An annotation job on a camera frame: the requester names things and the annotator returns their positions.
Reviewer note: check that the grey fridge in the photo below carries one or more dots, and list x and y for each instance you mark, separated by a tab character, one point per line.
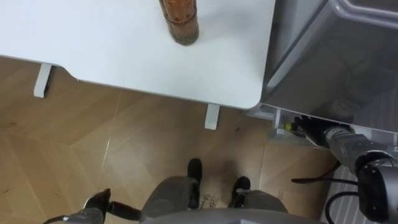
326	62

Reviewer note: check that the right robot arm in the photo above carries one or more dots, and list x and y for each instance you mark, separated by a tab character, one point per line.
351	149

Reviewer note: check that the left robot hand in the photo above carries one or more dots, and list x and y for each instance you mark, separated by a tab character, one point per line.
101	199

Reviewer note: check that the brown bottle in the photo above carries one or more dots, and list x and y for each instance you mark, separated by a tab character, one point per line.
182	21

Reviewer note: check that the white desk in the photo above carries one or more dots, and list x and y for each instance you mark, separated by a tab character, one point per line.
124	46

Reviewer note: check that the robot legs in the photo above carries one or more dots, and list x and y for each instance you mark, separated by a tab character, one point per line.
174	193

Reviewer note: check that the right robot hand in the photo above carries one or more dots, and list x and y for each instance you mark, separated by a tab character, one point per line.
312	130

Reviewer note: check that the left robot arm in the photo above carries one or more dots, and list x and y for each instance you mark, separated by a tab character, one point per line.
85	216

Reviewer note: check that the robot body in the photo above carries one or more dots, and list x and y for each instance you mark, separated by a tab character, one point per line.
233	217

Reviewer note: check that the small yellow object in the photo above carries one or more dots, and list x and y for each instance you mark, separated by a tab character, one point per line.
288	126

